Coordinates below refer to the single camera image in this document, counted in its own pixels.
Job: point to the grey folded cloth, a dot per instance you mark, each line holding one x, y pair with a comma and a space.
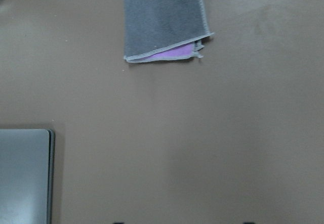
164, 30

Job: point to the grey laptop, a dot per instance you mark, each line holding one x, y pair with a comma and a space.
27, 167

